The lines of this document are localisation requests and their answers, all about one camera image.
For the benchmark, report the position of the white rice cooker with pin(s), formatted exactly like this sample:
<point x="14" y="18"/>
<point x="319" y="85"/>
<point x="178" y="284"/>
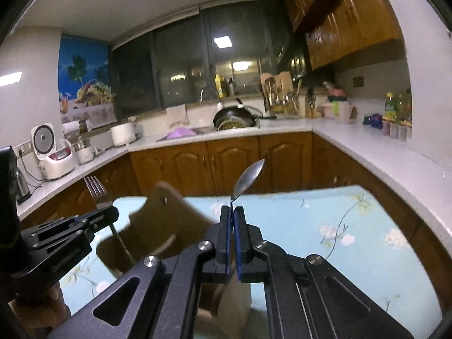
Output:
<point x="54" y="159"/>

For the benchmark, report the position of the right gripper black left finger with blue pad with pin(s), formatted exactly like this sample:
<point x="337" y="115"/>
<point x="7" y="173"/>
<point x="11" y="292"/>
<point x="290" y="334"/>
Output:
<point x="157" y="298"/>

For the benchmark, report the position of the dish rack with utensils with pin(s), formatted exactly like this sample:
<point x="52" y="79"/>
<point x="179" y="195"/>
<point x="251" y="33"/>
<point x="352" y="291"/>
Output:
<point x="279" y="94"/>

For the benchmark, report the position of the wooden base cabinets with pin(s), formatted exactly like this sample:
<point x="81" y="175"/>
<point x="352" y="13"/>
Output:
<point x="295" y="161"/>

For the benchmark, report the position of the wooden upper cabinets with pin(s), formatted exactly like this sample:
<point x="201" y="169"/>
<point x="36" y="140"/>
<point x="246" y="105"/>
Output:
<point x="334" y="29"/>

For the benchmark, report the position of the wooden utensil holder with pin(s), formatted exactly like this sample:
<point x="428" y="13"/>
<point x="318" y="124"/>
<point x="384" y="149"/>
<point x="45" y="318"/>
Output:
<point x="163" y="227"/>

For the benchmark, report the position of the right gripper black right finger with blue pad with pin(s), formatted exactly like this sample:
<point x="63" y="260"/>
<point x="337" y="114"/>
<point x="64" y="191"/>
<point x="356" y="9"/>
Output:
<point x="307" y="297"/>

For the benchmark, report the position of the purple plastic basin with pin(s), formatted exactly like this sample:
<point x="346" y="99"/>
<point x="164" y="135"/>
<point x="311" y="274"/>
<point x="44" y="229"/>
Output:
<point x="181" y="132"/>

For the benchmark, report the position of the dark kitchen window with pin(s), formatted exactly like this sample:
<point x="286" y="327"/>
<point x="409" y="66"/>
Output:
<point x="178" y="63"/>

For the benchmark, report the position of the tropical fruit poster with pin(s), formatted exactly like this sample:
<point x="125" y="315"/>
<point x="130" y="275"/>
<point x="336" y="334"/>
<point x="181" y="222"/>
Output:
<point x="85" y="91"/>

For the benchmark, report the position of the silver metal fork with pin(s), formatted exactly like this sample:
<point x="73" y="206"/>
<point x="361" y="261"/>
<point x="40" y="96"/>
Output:
<point x="103" y="199"/>

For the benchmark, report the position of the small white cooker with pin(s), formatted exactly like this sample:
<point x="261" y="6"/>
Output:
<point x="84" y="151"/>

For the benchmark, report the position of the black wok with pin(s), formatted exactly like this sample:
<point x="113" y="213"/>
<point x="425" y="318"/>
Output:
<point x="239" y="116"/>

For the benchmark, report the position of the person's left hand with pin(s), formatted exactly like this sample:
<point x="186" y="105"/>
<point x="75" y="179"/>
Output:
<point x="41" y="316"/>

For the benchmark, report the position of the white pot with lid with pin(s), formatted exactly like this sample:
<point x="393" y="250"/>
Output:
<point x="123" y="134"/>

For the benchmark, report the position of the silver metal spoon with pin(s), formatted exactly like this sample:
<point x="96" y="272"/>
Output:
<point x="245" y="181"/>

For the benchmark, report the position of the green drink bottle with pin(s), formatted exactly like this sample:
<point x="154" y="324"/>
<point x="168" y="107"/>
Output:
<point x="390" y="107"/>

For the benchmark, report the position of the pink and white containers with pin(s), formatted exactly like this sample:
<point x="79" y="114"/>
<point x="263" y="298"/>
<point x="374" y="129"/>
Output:
<point x="337" y="106"/>

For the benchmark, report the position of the steel electric kettle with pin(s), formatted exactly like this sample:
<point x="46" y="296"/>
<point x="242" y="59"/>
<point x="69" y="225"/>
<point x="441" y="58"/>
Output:
<point x="22" y="189"/>

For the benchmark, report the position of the light blue floral tablecloth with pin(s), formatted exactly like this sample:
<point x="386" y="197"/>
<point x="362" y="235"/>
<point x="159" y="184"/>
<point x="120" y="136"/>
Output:
<point x="347" y="226"/>

